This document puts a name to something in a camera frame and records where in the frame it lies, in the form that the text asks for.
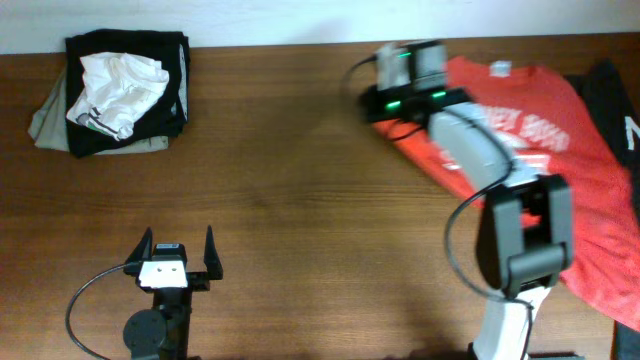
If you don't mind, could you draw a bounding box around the black folded garment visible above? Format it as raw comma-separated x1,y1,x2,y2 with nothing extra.
65,29,190,158

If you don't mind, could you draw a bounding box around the orange soccer t-shirt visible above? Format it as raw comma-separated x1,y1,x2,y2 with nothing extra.
372,55,640,332

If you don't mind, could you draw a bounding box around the grey folded garment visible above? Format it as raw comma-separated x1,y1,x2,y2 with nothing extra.
28,68,169,155

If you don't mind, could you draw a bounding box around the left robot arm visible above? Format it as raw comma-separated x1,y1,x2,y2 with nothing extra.
123,227,224,360

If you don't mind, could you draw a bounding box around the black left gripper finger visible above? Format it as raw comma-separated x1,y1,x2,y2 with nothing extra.
126,227,153,265
203,225,223,278

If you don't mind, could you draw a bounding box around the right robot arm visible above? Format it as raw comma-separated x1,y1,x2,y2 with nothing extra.
361,40,574,360

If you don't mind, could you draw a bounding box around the black t-shirt at right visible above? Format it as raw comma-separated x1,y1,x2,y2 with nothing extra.
564,59,639,359

